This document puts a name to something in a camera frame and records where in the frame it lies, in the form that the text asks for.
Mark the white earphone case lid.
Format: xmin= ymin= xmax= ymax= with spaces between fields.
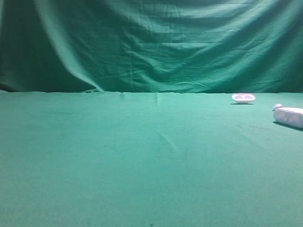
xmin=232 ymin=93 xmax=256 ymax=104

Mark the green backdrop curtain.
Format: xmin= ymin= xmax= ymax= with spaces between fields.
xmin=0 ymin=0 xmax=303 ymax=93

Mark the green table cloth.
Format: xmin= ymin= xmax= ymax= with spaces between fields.
xmin=0 ymin=92 xmax=303 ymax=227

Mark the small white earbud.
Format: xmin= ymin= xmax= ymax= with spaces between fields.
xmin=272 ymin=104 xmax=283 ymax=111

